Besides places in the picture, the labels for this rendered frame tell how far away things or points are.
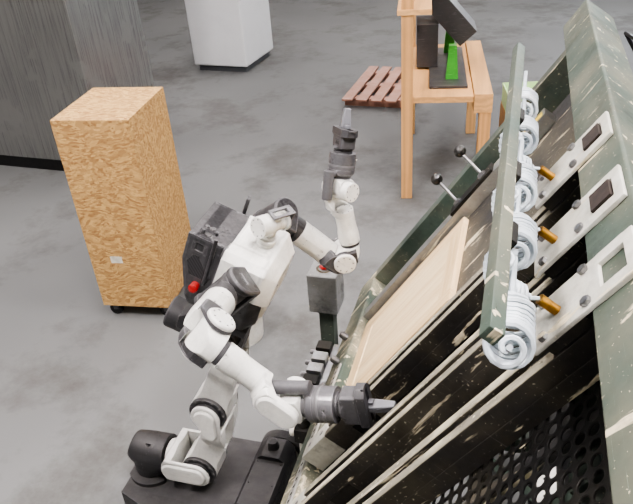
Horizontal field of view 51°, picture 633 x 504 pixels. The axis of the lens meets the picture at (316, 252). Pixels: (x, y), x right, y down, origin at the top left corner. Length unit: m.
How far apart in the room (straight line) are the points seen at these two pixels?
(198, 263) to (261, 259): 0.20
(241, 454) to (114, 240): 1.50
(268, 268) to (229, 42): 6.48
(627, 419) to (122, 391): 3.15
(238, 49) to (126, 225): 4.79
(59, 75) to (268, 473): 3.95
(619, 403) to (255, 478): 2.23
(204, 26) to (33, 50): 2.93
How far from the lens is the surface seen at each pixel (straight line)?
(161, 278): 3.90
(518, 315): 0.86
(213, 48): 8.42
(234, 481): 2.90
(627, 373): 0.79
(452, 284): 1.80
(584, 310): 0.92
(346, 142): 2.13
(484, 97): 4.80
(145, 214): 3.70
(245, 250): 1.99
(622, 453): 0.73
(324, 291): 2.62
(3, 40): 6.12
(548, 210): 1.36
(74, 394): 3.77
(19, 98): 6.25
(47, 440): 3.58
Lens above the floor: 2.39
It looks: 32 degrees down
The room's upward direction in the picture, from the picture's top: 5 degrees counter-clockwise
